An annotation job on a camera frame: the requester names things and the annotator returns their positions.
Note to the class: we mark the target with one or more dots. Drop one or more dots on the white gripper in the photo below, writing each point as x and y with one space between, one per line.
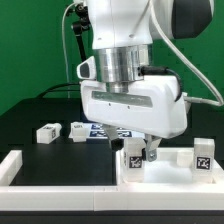
154 106

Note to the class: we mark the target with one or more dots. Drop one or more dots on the white U-shaped obstacle fence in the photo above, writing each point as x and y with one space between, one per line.
124 196

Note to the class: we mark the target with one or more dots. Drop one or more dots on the white sheet with tag markers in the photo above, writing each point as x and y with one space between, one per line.
95 130

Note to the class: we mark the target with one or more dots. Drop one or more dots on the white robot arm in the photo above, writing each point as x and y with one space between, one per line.
120 87

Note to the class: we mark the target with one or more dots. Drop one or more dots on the white square table top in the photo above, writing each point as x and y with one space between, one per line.
172 166

